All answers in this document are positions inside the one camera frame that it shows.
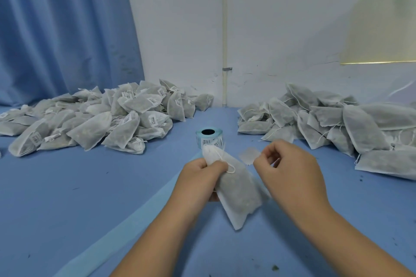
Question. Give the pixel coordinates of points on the person's right forearm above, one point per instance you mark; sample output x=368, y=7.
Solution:
x=361, y=247

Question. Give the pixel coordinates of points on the pile of unlabelled herb bags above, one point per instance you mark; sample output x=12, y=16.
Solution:
x=331, y=124

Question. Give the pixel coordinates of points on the pile of labelled herb bags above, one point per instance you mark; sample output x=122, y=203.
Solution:
x=104, y=121

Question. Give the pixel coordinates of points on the grey pipe clamp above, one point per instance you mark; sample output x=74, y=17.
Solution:
x=227, y=68

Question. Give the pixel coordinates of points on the person's right hand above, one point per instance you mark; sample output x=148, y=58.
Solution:
x=296, y=179

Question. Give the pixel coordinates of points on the white wall pipe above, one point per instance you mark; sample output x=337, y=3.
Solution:
x=225, y=20

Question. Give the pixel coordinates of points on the blue curtain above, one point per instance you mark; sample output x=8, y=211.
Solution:
x=65, y=27

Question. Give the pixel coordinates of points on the person's left hand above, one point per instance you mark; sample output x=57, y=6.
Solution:
x=198, y=186

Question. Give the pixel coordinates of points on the person's left forearm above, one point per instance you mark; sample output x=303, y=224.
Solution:
x=153, y=247

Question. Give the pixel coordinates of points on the white sachet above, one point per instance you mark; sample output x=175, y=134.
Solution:
x=237, y=189

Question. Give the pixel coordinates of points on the blue label roll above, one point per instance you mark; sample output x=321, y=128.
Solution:
x=209, y=137

